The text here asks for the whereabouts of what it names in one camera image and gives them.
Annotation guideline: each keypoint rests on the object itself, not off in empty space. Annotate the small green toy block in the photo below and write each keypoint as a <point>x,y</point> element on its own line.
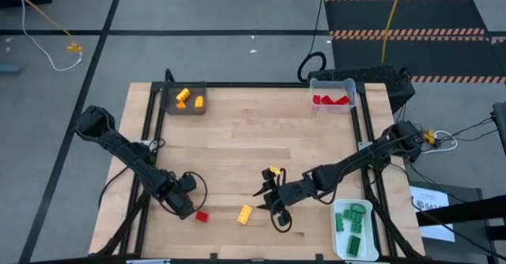
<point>358,208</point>
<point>356,227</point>

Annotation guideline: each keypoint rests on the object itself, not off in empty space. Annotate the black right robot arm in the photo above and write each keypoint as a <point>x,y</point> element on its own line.
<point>356,159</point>

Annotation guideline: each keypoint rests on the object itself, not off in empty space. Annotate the small red toy block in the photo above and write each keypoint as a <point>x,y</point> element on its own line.
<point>202,216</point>

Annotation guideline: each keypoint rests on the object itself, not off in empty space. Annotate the clear plastic bin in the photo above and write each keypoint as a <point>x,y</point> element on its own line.
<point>342,87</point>

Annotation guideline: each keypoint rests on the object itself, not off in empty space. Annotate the yellow rectangular toy block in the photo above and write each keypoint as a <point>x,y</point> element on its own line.
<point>199,101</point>
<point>183,94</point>

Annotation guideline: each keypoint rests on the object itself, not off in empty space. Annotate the grey translucent plastic bin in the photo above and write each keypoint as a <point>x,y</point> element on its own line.
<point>170,98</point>

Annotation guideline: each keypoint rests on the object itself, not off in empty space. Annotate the red rectangular toy block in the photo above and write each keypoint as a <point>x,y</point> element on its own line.
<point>343,100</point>
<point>316,99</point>
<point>327,99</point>

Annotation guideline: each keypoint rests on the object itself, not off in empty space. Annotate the white plastic tray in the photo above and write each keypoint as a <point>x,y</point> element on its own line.
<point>369,236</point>

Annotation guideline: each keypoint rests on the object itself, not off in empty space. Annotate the black aluminium table frame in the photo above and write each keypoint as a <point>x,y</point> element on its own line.
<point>257,85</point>

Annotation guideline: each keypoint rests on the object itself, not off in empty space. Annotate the long yellow toy block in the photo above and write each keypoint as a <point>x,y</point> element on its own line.
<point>244,214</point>

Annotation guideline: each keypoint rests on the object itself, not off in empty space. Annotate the black perforated equipment box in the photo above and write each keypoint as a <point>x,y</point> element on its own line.
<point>375,76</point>

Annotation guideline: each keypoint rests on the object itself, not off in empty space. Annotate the yellow floor connector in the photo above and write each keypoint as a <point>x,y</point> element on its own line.
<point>429,136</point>

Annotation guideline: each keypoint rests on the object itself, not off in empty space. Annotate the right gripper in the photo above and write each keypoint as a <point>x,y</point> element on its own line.
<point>294,191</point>

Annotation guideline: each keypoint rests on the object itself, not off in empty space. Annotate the dark grey side table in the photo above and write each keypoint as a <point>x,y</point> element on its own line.
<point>468,191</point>

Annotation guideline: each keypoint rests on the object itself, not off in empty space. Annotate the black hazard striped floor mat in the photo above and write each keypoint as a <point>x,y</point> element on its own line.
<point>435,15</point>
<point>442,58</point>

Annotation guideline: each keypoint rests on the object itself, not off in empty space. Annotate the grey floor object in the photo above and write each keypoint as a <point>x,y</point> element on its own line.
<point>10,70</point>

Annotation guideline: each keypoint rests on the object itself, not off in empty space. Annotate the black beam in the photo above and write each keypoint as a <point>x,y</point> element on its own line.
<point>474,208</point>

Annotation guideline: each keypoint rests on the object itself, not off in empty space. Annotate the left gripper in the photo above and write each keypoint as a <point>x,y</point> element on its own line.
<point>180,202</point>

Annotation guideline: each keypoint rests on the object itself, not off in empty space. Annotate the white paper sheet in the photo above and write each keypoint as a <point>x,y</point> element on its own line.
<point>440,232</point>

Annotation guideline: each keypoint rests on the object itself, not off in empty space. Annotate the green rectangular toy block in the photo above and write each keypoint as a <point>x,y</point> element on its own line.
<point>353,245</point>
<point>352,216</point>
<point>339,221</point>

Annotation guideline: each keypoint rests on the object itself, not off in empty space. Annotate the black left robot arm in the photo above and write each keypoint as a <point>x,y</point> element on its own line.
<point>126,153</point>

